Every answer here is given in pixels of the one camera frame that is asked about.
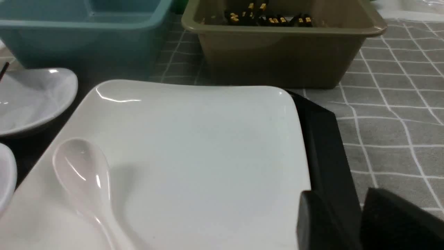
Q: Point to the brown plastic bin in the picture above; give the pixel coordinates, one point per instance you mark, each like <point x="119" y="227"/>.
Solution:
<point x="289" y="57"/>

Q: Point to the bundle of black chopsticks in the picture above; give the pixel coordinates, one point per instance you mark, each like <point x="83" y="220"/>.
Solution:
<point x="255" y="15"/>

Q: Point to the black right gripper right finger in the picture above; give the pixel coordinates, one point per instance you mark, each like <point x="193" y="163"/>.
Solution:
<point x="390" y="222"/>

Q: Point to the grey checked tablecloth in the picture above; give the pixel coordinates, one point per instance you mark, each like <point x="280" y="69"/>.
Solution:
<point x="388" y="105"/>

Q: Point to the black chopstick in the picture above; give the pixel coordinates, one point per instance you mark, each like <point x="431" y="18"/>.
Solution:
<point x="4" y="69"/>

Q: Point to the white ceramic soup spoon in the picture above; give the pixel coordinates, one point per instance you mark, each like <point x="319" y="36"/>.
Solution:
<point x="83" y="172"/>

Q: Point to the teal plastic bin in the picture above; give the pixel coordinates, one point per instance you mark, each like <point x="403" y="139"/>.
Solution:
<point x="96" y="39"/>

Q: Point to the large white square plate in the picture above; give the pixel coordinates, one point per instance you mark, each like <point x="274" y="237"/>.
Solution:
<point x="196" y="167"/>

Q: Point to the small white bowl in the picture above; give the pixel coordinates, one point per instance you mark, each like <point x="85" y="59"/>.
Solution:
<point x="32" y="98"/>
<point x="8" y="176"/>

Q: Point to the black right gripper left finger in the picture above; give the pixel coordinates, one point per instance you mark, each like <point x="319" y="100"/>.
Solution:
<point x="318" y="228"/>

